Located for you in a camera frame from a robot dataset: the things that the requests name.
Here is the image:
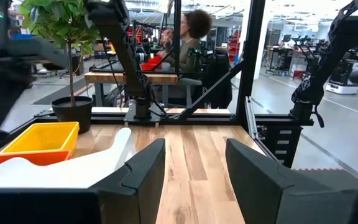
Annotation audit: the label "wooden work table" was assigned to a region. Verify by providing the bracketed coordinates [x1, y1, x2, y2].
[83, 71, 180, 108]

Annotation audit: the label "green potted plant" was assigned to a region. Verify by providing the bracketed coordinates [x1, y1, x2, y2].
[19, 0, 103, 135]

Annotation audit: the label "black office chair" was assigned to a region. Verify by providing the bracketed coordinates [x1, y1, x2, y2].
[201, 48, 233, 110]

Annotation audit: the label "yellow plastic basket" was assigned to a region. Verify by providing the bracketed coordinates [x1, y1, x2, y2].
[0, 121, 81, 156]
[0, 124, 81, 156]

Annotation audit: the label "blue bin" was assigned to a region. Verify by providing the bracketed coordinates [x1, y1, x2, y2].
[10, 33, 36, 40]

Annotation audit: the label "white plastic basket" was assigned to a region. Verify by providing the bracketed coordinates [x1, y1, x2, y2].
[0, 127, 132, 189]

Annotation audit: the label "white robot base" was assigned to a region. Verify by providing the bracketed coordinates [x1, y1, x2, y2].
[324, 61, 358, 96]

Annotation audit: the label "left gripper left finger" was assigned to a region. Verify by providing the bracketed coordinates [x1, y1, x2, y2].
[88, 138, 167, 224]

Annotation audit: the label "grey chair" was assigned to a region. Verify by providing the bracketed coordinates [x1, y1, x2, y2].
[178, 77, 204, 108]

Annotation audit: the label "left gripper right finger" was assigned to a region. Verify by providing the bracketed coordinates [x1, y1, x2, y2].
[225, 139, 295, 224]

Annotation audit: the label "black aluminium table frame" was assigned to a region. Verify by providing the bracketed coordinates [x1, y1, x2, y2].
[0, 0, 315, 170]

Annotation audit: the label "red bins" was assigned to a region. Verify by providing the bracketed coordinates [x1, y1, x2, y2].
[140, 55, 163, 72]

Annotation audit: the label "person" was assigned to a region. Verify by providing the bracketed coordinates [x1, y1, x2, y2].
[157, 8, 214, 74]

